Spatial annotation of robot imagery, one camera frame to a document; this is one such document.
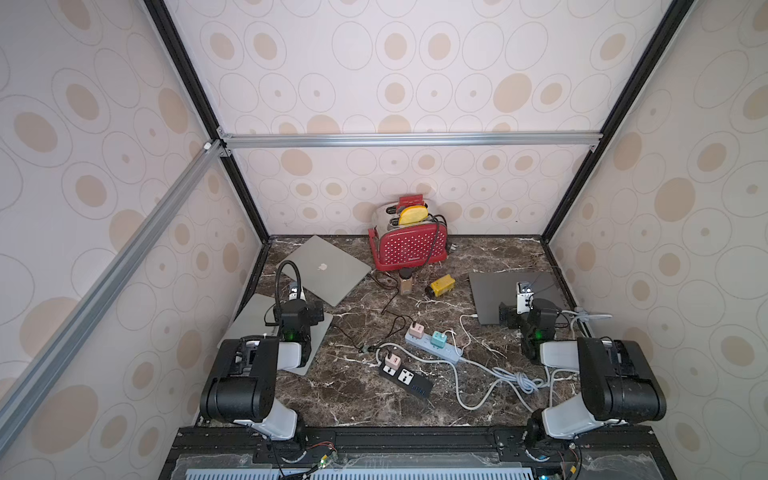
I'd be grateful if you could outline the red toaster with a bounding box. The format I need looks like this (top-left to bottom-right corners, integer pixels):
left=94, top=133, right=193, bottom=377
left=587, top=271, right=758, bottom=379
left=368, top=199, right=448, bottom=271

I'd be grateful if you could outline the brown wooden block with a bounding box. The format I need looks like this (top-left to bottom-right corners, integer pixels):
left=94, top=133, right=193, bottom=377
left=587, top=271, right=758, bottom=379
left=398, top=268, right=414, bottom=296

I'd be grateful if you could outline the red toy bread slice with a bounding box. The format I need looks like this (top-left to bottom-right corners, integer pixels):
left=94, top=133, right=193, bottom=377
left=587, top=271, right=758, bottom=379
left=396, top=194, right=425, bottom=211

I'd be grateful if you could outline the dark grey laptop right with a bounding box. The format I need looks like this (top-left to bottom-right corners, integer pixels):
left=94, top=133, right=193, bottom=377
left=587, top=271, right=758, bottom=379
left=469, top=271, right=569, bottom=325

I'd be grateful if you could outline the yellow plug adapter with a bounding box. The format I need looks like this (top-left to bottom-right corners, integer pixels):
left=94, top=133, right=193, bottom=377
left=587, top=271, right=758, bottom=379
left=425, top=274, right=456, bottom=298

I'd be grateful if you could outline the silver laptop front left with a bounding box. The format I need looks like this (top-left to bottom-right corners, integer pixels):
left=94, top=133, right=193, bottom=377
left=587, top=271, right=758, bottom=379
left=220, top=294, right=332, bottom=376

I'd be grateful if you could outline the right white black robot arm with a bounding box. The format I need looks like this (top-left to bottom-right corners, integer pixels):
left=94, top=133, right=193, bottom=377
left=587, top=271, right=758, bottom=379
left=499, top=281, right=667, bottom=448

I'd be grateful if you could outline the black toaster cable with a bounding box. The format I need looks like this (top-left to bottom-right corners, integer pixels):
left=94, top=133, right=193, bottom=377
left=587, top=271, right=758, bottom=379
left=419, top=213, right=450, bottom=268

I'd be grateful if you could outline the yellow toy bread slice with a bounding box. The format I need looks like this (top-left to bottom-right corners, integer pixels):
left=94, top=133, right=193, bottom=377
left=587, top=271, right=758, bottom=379
left=398, top=205, right=429, bottom=226

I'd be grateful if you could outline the black power strip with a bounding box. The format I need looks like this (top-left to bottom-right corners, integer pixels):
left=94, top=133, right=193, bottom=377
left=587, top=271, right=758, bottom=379
left=378, top=363, right=434, bottom=400

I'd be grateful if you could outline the black charger cable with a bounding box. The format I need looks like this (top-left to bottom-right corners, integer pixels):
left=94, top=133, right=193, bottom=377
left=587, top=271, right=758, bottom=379
left=332, top=269, right=415, bottom=355

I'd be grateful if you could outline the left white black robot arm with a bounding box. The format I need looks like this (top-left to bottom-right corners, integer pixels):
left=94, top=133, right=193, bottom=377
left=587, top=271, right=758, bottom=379
left=199, top=260, right=324, bottom=446

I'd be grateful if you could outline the silver laptop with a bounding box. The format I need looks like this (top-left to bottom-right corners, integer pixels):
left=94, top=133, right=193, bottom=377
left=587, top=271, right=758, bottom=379
left=220, top=294, right=332, bottom=376
left=286, top=236, right=371, bottom=307

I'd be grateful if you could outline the green charger on white strip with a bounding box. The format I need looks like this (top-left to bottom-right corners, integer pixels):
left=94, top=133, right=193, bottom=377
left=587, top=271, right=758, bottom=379
left=430, top=331, right=447, bottom=349

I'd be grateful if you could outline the white power strip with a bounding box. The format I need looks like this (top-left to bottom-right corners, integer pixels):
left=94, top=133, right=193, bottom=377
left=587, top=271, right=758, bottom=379
left=404, top=333, right=463, bottom=365

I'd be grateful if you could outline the white power strip cable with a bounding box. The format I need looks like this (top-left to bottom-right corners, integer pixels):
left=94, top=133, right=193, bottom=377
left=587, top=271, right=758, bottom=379
left=376, top=341, right=580, bottom=413

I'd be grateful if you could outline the white cable on right wall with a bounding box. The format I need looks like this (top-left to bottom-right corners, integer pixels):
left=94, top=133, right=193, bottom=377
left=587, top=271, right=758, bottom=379
left=557, top=307, right=614, bottom=337

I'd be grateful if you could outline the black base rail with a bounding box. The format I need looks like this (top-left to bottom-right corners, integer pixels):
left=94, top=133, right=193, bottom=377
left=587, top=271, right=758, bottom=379
left=159, top=426, right=675, bottom=479

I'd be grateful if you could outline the back aluminium rail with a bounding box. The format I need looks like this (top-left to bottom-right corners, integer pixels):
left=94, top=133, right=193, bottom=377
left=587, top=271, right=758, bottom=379
left=206, top=131, right=603, bottom=149

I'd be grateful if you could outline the left aluminium rail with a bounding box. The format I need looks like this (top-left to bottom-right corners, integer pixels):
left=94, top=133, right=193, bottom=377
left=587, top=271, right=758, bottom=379
left=1, top=139, right=224, bottom=453

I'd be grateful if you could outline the silver laptop back left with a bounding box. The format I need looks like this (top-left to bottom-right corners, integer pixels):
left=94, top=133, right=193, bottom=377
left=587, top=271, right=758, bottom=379
left=286, top=236, right=371, bottom=307

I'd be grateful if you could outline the aluminium rail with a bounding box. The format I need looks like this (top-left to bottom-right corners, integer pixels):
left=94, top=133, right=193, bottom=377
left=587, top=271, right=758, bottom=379
left=1, top=139, right=224, bottom=453
left=206, top=131, right=603, bottom=149

